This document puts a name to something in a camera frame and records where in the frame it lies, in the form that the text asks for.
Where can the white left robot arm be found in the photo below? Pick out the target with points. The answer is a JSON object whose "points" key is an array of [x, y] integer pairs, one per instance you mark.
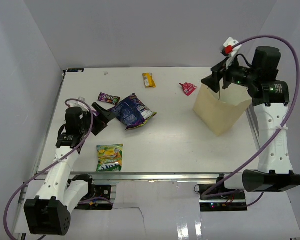
{"points": [[49, 212]]}

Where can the green yellow chips bag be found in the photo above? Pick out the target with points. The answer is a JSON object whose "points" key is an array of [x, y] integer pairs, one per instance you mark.
{"points": [[110, 158]]}

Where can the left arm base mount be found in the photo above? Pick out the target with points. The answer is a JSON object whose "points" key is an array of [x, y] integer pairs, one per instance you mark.
{"points": [[101, 191]]}

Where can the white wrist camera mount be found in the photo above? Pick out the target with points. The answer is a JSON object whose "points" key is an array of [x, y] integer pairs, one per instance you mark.
{"points": [[78, 102], [230, 49]]}

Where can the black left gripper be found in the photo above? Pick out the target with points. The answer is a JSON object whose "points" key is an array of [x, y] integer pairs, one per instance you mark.
{"points": [[101, 122]]}

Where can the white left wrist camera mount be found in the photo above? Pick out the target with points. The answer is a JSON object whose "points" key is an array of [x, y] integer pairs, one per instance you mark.
{"points": [[78, 102]]}

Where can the purple white snack packet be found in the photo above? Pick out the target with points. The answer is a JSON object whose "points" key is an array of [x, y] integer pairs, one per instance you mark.
{"points": [[95, 113]]}

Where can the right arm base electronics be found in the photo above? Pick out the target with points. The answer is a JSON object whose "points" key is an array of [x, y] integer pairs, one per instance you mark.
{"points": [[233, 202]]}

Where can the yellow snack bar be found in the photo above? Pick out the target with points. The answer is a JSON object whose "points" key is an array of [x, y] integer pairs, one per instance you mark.
{"points": [[148, 80]]}

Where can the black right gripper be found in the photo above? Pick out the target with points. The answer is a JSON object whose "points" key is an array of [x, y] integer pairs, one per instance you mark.
{"points": [[213, 81]]}

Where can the red candy packet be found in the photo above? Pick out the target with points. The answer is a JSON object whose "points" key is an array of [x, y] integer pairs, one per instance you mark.
{"points": [[188, 88]]}

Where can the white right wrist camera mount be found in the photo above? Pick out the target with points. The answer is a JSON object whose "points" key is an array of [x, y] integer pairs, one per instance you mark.
{"points": [[230, 49]]}

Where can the dark blue chips bag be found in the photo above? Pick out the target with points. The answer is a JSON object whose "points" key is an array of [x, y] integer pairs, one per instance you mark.
{"points": [[132, 112]]}

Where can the brown paper bag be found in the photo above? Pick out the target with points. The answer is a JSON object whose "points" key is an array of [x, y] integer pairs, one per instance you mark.
{"points": [[220, 111]]}

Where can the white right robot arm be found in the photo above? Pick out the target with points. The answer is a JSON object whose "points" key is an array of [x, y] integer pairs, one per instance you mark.
{"points": [[270, 169]]}

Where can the purple chocolate bar wrapper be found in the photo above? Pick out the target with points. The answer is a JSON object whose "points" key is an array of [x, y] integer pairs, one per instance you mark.
{"points": [[110, 99]]}

